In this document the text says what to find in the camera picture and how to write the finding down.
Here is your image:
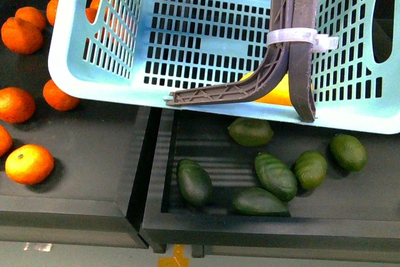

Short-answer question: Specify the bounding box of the yellow mango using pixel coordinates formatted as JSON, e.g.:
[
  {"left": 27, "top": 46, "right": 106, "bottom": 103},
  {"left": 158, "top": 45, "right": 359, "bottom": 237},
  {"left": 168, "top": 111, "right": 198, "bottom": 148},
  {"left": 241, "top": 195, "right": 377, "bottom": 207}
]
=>
[{"left": 239, "top": 71, "right": 313, "bottom": 107}]

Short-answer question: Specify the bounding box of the light blue plastic basket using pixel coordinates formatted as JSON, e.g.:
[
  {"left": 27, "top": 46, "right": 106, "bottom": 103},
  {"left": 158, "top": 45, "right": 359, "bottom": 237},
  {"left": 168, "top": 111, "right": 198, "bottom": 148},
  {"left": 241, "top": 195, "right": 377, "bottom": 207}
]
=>
[{"left": 48, "top": 0, "right": 399, "bottom": 134}]

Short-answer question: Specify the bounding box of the dark green avocado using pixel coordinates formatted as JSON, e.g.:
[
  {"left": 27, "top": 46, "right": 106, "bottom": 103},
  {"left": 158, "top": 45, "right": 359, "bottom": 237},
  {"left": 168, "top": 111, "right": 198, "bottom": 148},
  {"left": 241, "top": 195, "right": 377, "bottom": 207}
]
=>
[
  {"left": 232, "top": 187, "right": 291, "bottom": 217},
  {"left": 254, "top": 153, "right": 298, "bottom": 202},
  {"left": 177, "top": 159, "right": 213, "bottom": 207}
]

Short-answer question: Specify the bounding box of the black fruit tray left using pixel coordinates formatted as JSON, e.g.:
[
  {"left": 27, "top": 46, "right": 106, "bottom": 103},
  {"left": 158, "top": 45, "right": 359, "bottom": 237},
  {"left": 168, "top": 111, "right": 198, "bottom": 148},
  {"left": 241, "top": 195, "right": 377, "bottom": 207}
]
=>
[{"left": 0, "top": 0, "right": 153, "bottom": 249}]

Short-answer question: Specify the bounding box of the black fruit tray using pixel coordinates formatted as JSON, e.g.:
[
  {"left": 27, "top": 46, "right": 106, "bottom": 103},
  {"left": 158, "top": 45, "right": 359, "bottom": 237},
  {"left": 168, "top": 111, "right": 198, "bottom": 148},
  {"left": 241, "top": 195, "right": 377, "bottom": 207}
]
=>
[
  {"left": 141, "top": 109, "right": 399, "bottom": 264},
  {"left": 0, "top": 0, "right": 153, "bottom": 249}
]

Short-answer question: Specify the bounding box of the white zip tie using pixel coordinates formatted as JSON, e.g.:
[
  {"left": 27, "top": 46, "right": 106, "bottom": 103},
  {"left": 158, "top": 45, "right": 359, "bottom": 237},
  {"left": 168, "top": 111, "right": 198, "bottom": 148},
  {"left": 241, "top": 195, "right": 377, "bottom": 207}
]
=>
[{"left": 266, "top": 28, "right": 339, "bottom": 53}]

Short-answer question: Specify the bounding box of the orange tangerine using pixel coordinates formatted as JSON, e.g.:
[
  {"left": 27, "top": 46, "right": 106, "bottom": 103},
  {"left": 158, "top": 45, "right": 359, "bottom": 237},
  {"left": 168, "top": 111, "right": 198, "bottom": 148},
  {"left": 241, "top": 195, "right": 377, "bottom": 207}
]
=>
[
  {"left": 1, "top": 87, "right": 36, "bottom": 124},
  {"left": 42, "top": 79, "right": 81, "bottom": 111},
  {"left": 14, "top": 6, "right": 47, "bottom": 31},
  {"left": 0, "top": 125, "right": 13, "bottom": 156},
  {"left": 5, "top": 144, "right": 54, "bottom": 185},
  {"left": 1, "top": 18, "right": 44, "bottom": 54}
]

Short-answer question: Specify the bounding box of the black fruit tray right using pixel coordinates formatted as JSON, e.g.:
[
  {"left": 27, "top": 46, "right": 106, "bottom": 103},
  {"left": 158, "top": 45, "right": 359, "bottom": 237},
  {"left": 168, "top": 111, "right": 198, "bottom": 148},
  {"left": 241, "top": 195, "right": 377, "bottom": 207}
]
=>
[{"left": 141, "top": 109, "right": 399, "bottom": 264}]

